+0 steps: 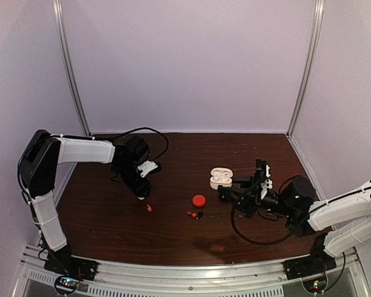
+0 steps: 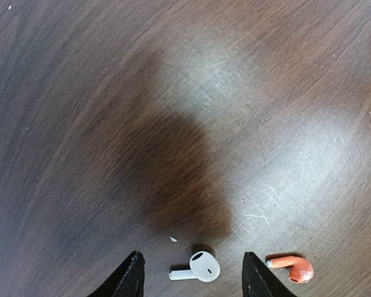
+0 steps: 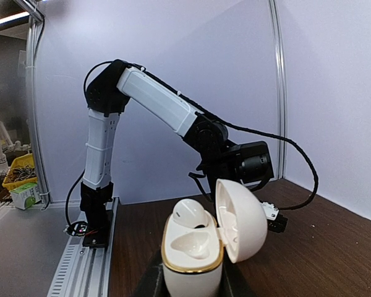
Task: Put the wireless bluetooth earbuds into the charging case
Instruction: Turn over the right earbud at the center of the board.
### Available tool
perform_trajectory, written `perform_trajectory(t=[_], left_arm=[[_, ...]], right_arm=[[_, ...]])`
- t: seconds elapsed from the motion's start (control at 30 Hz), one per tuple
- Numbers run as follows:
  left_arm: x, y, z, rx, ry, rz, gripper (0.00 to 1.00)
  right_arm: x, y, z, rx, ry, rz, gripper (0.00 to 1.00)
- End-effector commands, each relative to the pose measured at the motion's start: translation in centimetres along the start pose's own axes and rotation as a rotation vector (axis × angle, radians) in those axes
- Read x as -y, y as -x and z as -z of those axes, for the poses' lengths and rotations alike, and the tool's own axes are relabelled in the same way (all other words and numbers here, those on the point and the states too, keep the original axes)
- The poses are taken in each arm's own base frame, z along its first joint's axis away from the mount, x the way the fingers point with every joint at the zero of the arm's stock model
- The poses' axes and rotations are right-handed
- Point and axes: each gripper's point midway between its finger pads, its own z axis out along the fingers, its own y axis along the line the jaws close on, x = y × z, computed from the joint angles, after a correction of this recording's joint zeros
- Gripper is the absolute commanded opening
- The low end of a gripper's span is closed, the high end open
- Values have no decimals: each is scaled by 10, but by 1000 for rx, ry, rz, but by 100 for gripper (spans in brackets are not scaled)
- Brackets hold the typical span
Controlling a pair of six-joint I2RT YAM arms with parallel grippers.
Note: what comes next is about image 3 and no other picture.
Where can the green white carton box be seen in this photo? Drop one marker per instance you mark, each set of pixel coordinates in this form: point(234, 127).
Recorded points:
point(25, 196)

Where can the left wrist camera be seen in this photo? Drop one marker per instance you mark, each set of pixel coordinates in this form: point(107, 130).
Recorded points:
point(276, 222)

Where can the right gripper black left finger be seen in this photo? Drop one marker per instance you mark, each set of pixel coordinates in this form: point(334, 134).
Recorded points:
point(152, 282)

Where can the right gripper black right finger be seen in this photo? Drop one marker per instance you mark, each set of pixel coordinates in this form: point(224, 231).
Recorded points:
point(233, 283)

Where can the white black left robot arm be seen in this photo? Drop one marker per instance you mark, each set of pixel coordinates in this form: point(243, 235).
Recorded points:
point(141, 133)

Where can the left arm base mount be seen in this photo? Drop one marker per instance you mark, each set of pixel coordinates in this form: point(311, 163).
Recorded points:
point(92, 237)

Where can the aluminium front rail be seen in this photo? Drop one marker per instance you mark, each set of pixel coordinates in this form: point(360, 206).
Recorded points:
point(85, 271)

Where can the yellow bin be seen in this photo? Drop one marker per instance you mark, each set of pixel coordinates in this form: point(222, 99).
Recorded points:
point(22, 171)

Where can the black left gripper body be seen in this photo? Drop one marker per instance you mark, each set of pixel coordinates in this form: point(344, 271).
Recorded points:
point(216, 163)

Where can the white charging case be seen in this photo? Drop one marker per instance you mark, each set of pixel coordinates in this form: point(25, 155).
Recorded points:
point(193, 258)

